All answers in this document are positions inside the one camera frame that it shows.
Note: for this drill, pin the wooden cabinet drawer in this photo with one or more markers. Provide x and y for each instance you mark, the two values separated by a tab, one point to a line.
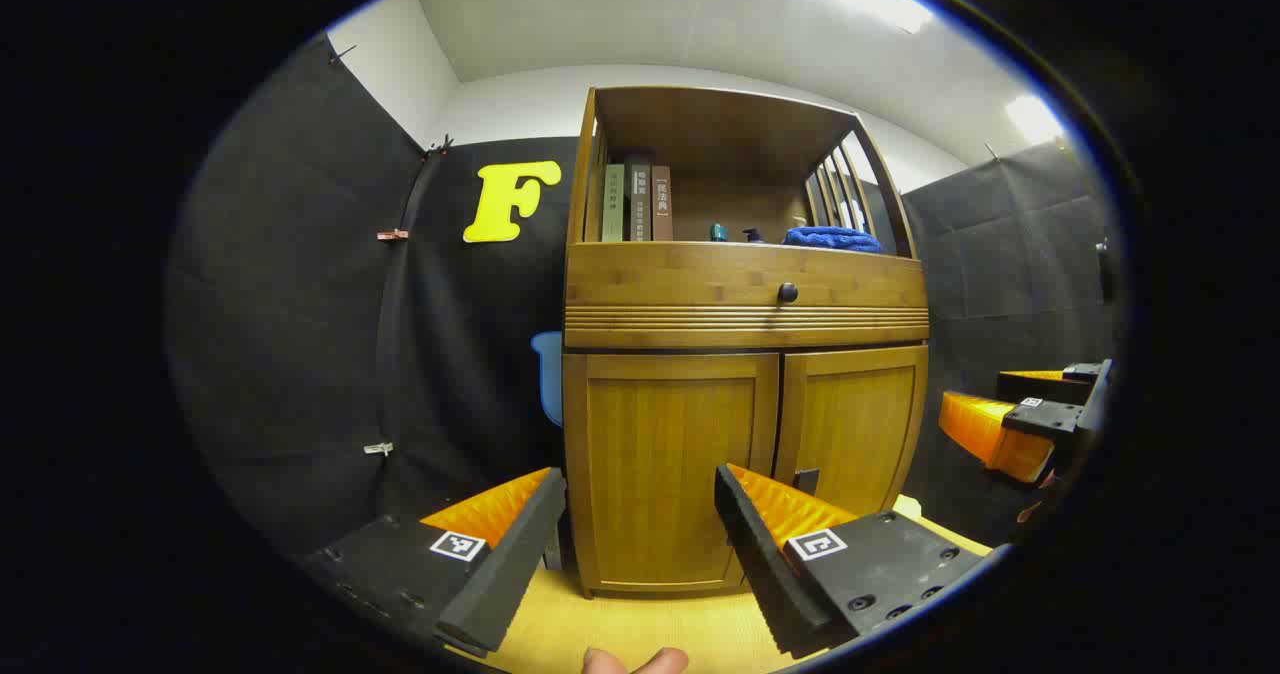
680	279

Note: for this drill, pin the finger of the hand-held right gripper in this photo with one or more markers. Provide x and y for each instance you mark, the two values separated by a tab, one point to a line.
1045	419
1050	386

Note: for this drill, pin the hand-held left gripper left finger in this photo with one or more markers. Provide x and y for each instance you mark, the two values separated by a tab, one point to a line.
505	564

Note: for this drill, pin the red clip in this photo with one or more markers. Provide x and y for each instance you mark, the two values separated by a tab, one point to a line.
392	235

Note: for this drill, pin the black backdrop cloth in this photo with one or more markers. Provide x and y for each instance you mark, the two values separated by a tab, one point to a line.
300	304

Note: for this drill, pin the small dark blue bottle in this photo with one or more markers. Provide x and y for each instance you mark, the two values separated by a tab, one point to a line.
752	236

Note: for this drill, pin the reddish brown book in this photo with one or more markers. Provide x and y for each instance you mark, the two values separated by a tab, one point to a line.
662	204

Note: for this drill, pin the black round drawer knob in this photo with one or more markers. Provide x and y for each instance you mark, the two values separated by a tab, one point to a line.
787	292

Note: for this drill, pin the wooden double-door shoe cabinet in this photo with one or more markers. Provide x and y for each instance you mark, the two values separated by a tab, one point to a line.
740	329

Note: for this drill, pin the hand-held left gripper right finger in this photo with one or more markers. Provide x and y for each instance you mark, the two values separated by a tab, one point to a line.
765	564

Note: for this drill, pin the wooden cabinet door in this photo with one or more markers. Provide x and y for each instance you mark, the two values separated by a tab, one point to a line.
660	454
860	424

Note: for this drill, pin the green book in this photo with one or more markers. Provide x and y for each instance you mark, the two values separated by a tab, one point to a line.
613	204

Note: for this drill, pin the folded blue towel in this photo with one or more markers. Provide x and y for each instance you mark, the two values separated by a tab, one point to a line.
832	240

